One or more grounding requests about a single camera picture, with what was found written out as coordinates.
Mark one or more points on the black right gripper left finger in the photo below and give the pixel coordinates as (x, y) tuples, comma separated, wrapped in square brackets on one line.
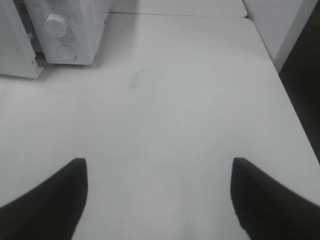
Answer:
[(51, 210)]

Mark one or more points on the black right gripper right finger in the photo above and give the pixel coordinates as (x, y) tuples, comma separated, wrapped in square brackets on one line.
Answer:
[(267, 210)]

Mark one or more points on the round white door button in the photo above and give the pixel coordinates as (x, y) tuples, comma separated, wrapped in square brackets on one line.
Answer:
[(66, 52)]

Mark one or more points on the white microwave door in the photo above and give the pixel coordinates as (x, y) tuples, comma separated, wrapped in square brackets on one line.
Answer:
[(17, 56)]

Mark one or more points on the white timer knob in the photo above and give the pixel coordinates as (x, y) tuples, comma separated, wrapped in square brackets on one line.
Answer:
[(56, 25)]

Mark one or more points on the white microwave oven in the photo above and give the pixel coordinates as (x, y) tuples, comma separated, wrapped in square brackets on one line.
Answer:
[(86, 18)]

